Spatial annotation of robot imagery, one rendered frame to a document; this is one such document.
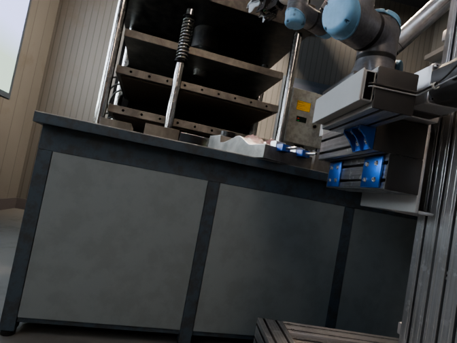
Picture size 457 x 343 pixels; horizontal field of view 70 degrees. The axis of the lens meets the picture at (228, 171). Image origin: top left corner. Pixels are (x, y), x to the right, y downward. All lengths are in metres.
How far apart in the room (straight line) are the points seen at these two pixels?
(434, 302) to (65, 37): 4.32
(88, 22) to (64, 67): 0.60
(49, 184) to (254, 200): 0.78
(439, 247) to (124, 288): 1.05
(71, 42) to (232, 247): 3.61
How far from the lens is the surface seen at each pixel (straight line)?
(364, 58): 1.12
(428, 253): 0.98
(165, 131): 1.47
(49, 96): 4.42
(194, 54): 2.33
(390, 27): 1.16
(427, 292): 0.98
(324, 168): 1.53
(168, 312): 1.42
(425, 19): 1.57
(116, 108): 2.18
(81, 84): 4.33
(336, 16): 1.06
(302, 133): 2.47
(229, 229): 1.37
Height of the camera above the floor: 0.65
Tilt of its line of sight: 3 degrees up
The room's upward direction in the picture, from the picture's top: 11 degrees clockwise
